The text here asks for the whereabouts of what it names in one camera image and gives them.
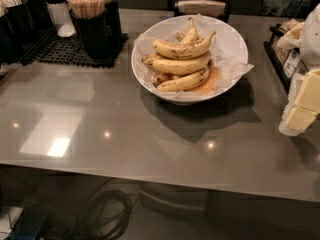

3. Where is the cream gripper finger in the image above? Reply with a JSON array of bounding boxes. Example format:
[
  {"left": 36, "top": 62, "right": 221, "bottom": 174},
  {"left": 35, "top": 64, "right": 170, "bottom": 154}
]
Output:
[
  {"left": 294, "top": 69, "right": 320, "bottom": 113},
  {"left": 286, "top": 107, "right": 317, "bottom": 130}
]

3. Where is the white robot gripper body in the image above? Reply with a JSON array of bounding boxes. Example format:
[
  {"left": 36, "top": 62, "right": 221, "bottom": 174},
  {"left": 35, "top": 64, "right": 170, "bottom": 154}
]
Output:
[{"left": 277, "top": 3, "right": 320, "bottom": 68}]

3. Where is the spotted yellow banana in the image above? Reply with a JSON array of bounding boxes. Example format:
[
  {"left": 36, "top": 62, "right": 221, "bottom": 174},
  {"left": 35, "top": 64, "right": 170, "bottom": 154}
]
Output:
[{"left": 152, "top": 30, "right": 216, "bottom": 59}]

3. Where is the front bottom yellow banana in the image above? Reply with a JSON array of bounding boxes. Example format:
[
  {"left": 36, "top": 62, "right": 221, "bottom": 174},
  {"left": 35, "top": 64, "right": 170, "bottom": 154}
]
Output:
[{"left": 157, "top": 67, "right": 210, "bottom": 92}]

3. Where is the upright rear yellow banana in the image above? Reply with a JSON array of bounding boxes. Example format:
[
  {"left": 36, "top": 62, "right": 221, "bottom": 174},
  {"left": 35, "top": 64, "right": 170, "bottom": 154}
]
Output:
[{"left": 174, "top": 18, "right": 199, "bottom": 43}]

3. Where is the white ceramic bowl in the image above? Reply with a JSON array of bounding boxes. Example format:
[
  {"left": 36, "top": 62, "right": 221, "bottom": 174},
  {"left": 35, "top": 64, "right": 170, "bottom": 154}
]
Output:
[{"left": 131, "top": 14, "right": 253, "bottom": 105}]

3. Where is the middle yellow banana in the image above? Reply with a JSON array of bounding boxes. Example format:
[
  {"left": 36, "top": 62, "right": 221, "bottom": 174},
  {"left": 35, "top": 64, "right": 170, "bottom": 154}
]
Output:
[{"left": 142, "top": 51, "right": 211, "bottom": 75}]

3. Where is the small left bottom banana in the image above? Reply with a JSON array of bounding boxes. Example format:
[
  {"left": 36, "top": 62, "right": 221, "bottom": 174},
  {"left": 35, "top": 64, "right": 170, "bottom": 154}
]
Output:
[{"left": 152, "top": 72, "right": 172, "bottom": 87}]

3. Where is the napkin dispenser with brown napkins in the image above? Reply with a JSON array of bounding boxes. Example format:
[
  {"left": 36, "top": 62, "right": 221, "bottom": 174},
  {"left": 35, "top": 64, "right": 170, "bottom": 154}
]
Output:
[{"left": 174, "top": 0, "right": 230, "bottom": 22}]

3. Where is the dark bottle with cork top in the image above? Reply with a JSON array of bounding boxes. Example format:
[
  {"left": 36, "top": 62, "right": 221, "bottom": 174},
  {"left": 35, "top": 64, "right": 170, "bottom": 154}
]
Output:
[{"left": 105, "top": 0, "right": 122, "bottom": 47}]

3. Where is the black cup of wooden stirrers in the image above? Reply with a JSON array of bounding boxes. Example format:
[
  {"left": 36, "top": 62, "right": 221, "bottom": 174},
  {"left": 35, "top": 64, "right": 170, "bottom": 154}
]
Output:
[{"left": 67, "top": 0, "right": 108, "bottom": 59}]

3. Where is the white cup with black lid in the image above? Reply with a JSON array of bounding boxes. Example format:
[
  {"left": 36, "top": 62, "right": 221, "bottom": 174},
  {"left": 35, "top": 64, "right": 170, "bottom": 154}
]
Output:
[{"left": 45, "top": 0, "right": 76, "bottom": 38}]

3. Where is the black rubber grid mat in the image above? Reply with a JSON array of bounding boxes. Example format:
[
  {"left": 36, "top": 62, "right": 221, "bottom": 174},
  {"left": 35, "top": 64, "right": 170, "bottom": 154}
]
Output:
[{"left": 17, "top": 28, "right": 128, "bottom": 68}]

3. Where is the black cup rear left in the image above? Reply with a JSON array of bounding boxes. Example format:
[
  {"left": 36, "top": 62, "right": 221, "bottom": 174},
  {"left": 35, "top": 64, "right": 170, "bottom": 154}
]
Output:
[{"left": 27, "top": 0, "right": 52, "bottom": 30}]

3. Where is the black cup of white cutlery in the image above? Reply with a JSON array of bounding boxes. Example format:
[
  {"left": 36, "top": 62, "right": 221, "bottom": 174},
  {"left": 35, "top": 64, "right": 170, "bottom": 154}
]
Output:
[{"left": 1, "top": 0, "right": 37, "bottom": 44}]

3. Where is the black cup far left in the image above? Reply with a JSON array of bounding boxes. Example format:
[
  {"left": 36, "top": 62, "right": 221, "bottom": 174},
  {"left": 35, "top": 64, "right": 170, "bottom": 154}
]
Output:
[{"left": 0, "top": 11, "right": 23, "bottom": 63}]

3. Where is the black wire packet rack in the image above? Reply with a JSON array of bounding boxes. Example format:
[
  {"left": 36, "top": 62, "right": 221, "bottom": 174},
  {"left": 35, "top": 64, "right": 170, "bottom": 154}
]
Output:
[{"left": 264, "top": 24, "right": 308, "bottom": 92}]

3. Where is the coiled black cable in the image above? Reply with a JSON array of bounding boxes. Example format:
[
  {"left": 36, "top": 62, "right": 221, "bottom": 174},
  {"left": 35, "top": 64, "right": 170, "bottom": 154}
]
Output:
[{"left": 49, "top": 178, "right": 138, "bottom": 240}]

